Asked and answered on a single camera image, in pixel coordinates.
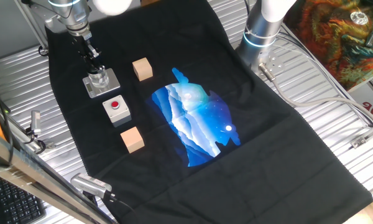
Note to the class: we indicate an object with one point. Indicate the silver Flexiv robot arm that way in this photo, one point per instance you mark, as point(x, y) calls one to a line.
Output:
point(261, 28)

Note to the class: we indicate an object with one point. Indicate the dark metal cylinder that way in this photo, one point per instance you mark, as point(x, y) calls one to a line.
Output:
point(372, 39)

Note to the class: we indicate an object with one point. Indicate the thin metal rod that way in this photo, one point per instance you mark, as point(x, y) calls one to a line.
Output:
point(34, 29)

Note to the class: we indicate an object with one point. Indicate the white box with red button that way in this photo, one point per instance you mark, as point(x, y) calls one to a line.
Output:
point(116, 113)

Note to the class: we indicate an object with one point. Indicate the silver round metal disc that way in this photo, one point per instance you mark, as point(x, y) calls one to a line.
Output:
point(359, 18)

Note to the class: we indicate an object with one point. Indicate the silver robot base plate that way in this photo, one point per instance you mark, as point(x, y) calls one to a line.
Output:
point(275, 63)

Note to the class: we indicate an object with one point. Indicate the metal angle bracket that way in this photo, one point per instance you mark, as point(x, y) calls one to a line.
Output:
point(359, 141)

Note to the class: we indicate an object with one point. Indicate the clear glass jar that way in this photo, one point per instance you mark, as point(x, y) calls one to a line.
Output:
point(99, 81)

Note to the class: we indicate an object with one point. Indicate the black computer keyboard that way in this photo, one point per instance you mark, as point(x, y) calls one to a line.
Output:
point(18, 205)

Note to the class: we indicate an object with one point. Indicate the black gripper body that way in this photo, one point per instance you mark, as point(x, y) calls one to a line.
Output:
point(85, 49)

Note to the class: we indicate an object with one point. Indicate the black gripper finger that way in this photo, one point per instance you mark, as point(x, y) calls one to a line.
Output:
point(81, 59)
point(96, 60)

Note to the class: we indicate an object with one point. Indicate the white box with red print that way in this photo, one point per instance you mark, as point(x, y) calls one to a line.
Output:
point(370, 102)

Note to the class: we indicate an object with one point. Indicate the silver digital scale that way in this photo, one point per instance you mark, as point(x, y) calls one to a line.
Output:
point(112, 84)

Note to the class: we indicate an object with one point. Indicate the silver depth camera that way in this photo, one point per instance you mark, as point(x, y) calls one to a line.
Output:
point(90, 184)

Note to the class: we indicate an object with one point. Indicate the light wooden cube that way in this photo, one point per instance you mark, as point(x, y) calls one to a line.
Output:
point(132, 140)
point(142, 69)

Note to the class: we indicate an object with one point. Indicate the aluminium frame beam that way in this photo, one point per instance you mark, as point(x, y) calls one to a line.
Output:
point(25, 174)

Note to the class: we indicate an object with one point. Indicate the small silver bracket device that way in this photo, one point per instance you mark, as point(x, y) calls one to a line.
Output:
point(35, 121)

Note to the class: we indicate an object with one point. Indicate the colourful orange painted cloth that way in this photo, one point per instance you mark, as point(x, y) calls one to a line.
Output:
point(329, 46)

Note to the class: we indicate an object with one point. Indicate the black cloth with blue print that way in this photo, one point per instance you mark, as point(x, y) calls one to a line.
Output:
point(267, 171)

